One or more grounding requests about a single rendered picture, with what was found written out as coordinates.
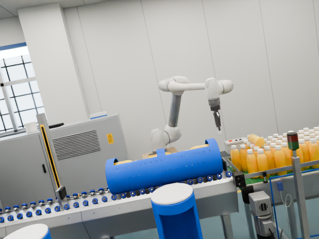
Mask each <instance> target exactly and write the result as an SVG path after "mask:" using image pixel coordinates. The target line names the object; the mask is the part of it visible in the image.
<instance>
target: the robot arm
mask: <svg viewBox="0 0 319 239"><path fill-rule="evenodd" d="M158 88H159V89H160V90H162V91H164V92H171V93H172V96H171V104H170V112H169V123H168V124H167V125H166V126H165V128H164V131H163V130H161V129H154V130H152V131H151V132H150V144H151V148H152V153H150V154H148V155H149V156H150V155H154V154H157V152H156V150H157V149H161V148H165V152H168V150H167V148H166V145H167V144H170V143H173V142H175V141H177V140H178V139H180V137H181V136H182V130H181V129H180V127H179V125H178V116H179V109H180V103H181V96H182V94H183V93H184V91H193V90H205V91H206V96H207V98H208V104H209V106H210V109H211V111H214V113H213V115H214V119H215V123H216V128H217V133H218V135H222V131H221V121H220V114H219V112H218V110H220V105H219V104H220V98H219V95H222V94H226V93H229V92H231V91H232V90H233V88H234V84H233V82H232V81H230V80H218V81H217V80H216V78H209V79H207V80H205V83H189V81H188V79H187V78H186V77H184V76H174V77H171V78H168V79H165V80H162V81H160V82H159V83H158Z"/></svg>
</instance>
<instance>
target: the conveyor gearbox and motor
mask: <svg viewBox="0 0 319 239"><path fill-rule="evenodd" d="M248 195H249V201H250V207H251V215H252V216H253V218H254V224H255V230H256V234H257V238H258V239H275V237H274V230H273V224H272V218H271V216H272V205H271V199H270V197H269V196H268V195H267V194H266V193H265V192H264V191H260V192H255V193H249V194H248Z"/></svg>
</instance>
